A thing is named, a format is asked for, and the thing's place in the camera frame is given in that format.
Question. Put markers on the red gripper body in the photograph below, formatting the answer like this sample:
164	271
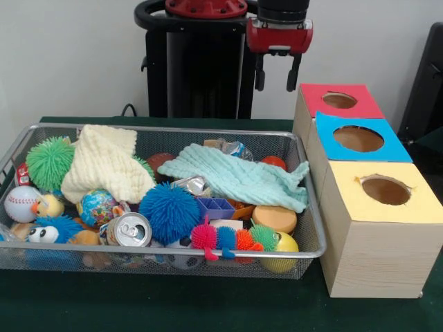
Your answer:
280	36

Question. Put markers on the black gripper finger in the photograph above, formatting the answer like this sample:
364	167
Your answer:
291	79
260	79

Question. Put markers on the crushed clear plastic bottle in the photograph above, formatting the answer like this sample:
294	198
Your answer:
239	150

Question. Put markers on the mint green cloth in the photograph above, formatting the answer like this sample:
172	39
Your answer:
235	176

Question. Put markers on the shallow silver mesh bin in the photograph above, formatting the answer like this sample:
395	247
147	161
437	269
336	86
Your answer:
173	138

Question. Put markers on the wooden three-hole box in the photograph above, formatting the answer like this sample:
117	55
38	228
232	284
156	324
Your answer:
380	263

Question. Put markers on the red ball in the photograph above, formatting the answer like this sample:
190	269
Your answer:
273	162

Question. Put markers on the black upright panel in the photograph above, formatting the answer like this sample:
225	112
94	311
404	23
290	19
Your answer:
429	69

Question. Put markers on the round orange sponge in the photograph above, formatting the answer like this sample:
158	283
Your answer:
273	219

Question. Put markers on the blue spiky rubber ball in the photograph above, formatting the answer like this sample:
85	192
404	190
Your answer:
169	212

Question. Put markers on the yellow smiley ball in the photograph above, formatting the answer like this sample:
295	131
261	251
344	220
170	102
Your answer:
287	245

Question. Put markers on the rainbow spiky caterpillar toy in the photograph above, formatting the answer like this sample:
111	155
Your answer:
204	237

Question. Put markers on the cream knit cloth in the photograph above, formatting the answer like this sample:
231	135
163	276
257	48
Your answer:
104	162

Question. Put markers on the silver-top drink can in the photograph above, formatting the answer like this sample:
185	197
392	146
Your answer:
131	230

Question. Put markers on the green spiky rubber ball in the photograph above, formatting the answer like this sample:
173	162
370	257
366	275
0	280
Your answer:
48	162

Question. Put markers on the dark green table cloth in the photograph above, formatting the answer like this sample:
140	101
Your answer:
173	304

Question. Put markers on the white baseball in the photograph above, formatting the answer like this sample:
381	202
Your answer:
19	204

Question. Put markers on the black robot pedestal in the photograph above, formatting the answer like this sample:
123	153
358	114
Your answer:
207	69

